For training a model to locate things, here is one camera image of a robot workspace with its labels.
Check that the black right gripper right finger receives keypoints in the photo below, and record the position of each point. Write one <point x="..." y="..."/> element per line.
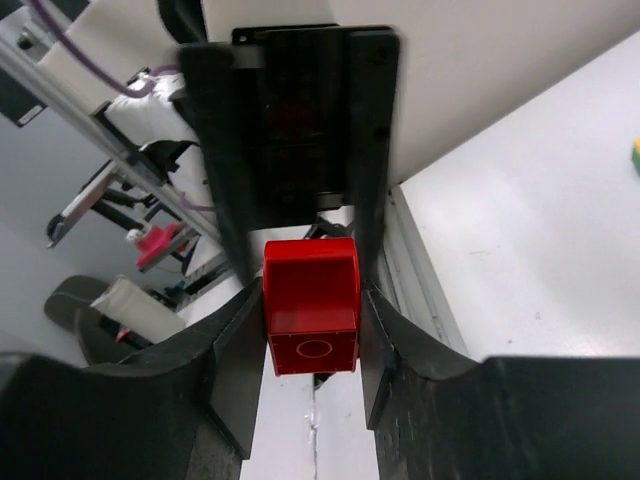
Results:
<point x="436" y="414"/>

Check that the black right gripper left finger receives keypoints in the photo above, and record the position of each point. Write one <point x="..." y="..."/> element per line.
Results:
<point x="184" y="408"/>

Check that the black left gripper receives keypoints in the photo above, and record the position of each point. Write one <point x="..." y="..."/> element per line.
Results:
<point x="275" y="146"/>

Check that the red rounded lego brick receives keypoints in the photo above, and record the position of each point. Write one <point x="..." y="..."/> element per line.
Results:
<point x="312" y="305"/>

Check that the green brick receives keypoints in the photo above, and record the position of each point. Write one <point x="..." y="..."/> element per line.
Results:
<point x="635" y="159"/>

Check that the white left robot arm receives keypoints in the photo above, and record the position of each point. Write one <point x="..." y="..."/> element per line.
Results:
<point x="153" y="125"/>

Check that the shoe on floor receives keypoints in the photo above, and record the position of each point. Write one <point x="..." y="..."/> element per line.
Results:
<point x="110" y="321"/>

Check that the red clamp in background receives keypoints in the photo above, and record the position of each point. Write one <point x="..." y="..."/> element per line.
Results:
<point x="156" y="243"/>

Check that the aluminium table edge rail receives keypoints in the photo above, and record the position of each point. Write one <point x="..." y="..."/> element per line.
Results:
<point x="412" y="281"/>

